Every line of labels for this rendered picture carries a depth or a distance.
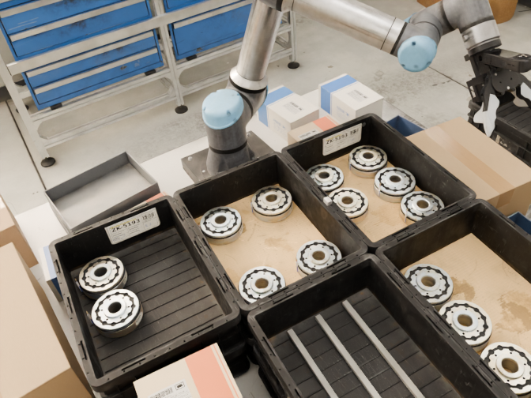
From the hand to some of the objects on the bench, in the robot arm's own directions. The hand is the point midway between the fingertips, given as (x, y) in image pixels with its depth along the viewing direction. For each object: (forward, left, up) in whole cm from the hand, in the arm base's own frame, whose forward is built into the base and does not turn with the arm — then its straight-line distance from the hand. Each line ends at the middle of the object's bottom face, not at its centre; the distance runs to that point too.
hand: (518, 127), depth 114 cm
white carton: (-66, +8, -30) cm, 73 cm away
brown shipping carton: (-14, +3, -33) cm, 36 cm away
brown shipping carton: (-75, -119, -34) cm, 145 cm away
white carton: (-54, -92, -34) cm, 112 cm away
